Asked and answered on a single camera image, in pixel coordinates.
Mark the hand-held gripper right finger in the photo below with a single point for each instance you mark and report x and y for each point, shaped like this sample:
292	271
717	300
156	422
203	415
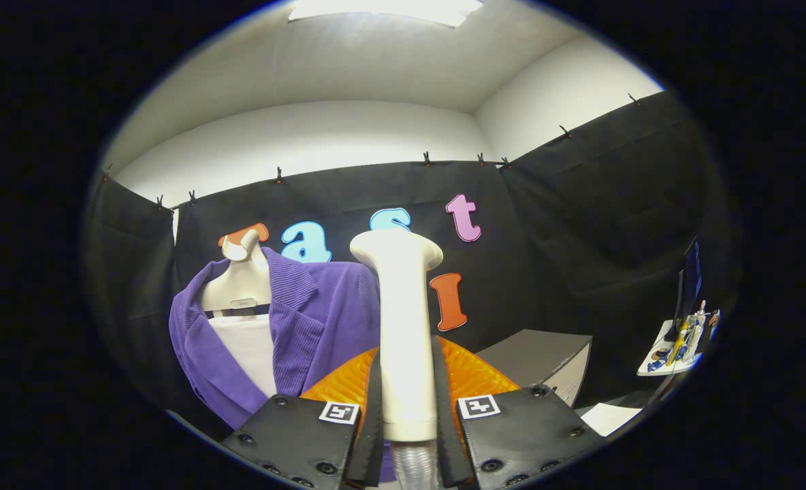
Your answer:
525	435

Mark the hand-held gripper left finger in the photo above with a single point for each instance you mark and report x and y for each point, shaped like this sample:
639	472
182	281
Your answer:
294	435

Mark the cream garment steamer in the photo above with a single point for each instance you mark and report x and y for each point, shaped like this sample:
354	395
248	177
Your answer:
406	327

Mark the cream garment hanger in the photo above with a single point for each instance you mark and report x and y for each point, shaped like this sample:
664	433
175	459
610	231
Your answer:
236	289

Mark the white cabinet with grey top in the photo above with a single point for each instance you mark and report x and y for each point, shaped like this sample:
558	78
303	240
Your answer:
539	350

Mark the white paper sheet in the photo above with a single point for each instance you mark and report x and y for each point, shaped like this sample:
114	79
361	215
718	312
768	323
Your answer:
610	418

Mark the white side table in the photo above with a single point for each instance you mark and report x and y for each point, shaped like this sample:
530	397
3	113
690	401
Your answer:
655	367

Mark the black backdrop cloth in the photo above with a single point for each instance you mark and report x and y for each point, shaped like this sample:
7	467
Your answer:
580	224

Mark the dark computer monitor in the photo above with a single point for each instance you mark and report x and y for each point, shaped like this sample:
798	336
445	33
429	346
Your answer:
690	279

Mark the row of black clips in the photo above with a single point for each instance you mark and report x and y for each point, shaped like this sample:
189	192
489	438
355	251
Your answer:
278	175

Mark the large ceiling light panel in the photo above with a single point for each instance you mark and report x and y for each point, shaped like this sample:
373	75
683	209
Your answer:
382	10

